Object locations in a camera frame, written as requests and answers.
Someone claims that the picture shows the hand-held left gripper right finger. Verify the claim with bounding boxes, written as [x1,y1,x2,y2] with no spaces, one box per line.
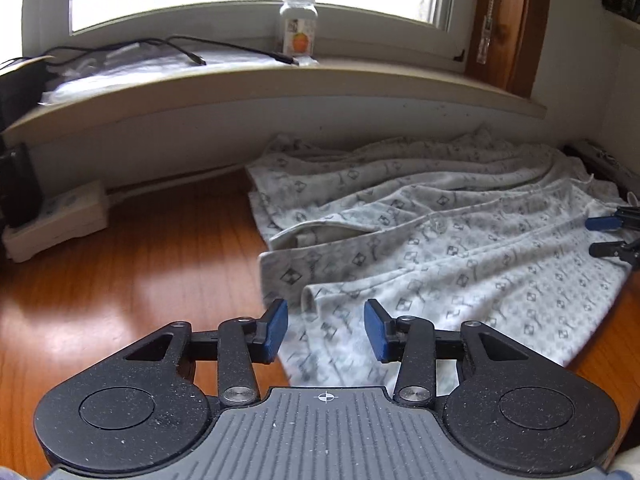
[364,299,531,407]

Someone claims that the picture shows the clear blind cord pull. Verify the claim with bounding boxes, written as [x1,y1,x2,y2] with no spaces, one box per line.
[476,0,494,64]

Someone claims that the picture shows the white power strip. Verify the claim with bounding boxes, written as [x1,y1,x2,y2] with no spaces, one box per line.
[2,180,110,264]

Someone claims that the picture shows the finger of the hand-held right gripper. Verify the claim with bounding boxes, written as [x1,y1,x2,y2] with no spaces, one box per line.
[586,206,640,233]
[590,239,640,272]

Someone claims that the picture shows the beige window sill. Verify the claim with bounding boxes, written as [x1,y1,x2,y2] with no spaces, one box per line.
[0,62,548,147]

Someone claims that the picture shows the black box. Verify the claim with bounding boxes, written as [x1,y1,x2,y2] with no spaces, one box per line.
[0,55,53,133]

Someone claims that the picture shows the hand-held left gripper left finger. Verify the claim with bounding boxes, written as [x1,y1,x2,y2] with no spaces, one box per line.
[123,299,288,407]

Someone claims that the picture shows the grey printed garment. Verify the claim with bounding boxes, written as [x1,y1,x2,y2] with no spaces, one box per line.
[582,140,640,186]

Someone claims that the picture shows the wooden window trim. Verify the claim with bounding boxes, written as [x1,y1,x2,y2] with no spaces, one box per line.
[467,0,555,100]

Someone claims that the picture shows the clear jar with orange label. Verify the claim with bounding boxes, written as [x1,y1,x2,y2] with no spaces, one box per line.
[279,0,318,57]

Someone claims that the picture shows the white diamond-patterned pajama garment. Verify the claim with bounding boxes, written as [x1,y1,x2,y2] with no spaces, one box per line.
[244,127,640,388]

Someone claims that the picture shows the clear plastic bag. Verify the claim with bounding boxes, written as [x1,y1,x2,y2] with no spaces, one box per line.
[40,45,321,107]

